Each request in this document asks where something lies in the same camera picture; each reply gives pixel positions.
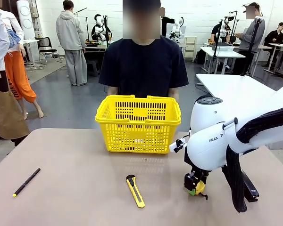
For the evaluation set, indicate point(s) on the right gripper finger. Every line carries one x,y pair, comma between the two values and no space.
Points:
190,182
203,183

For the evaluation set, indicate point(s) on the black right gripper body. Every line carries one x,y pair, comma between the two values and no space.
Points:
201,173

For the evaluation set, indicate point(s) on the yellow tape measure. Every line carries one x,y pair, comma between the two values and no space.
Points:
200,189

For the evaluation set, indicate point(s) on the yellow utility knife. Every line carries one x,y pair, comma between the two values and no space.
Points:
135,190

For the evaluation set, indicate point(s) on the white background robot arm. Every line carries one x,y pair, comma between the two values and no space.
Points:
178,27
99,28

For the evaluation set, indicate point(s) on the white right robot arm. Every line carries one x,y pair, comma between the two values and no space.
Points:
207,146

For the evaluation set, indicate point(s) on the person's right forearm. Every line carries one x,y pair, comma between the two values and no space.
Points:
113,90

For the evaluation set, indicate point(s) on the person's left forearm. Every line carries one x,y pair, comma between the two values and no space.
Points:
174,94

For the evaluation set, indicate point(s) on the yellow plastic shopping basket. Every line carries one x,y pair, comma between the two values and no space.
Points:
136,139

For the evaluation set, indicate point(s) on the person in navy t-shirt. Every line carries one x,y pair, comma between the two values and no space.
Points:
143,68

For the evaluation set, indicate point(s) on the standing person in black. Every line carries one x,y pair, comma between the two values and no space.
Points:
217,33

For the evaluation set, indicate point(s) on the person in grey sweater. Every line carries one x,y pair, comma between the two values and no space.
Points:
248,40

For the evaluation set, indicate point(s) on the seated person in black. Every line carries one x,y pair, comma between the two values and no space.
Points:
276,37

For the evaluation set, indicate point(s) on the person in grey hoodie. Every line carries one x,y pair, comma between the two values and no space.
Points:
70,37

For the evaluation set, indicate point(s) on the black stapler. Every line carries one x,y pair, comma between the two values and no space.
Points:
251,190

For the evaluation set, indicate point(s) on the large white table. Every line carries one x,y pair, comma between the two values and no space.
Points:
238,84

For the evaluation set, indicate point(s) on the white background desk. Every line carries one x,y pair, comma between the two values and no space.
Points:
221,53

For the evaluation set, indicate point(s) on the white drawer cabinet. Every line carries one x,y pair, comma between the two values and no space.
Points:
190,47

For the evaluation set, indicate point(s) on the black pen yellow tip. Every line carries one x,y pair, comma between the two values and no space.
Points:
27,182

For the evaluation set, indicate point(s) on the black mesh chair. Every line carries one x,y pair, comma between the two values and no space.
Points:
44,48

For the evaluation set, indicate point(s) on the mannequin with brown apron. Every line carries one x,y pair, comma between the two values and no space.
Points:
0,106

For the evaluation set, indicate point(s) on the mannequin with orange pants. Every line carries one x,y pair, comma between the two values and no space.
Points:
16,70

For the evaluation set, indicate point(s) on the white standing air conditioner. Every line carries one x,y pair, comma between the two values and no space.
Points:
26,18

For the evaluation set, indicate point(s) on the right arm white wrist camera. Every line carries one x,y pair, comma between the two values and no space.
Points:
178,145

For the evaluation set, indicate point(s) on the black camera stand pole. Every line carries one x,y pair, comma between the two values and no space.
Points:
252,47

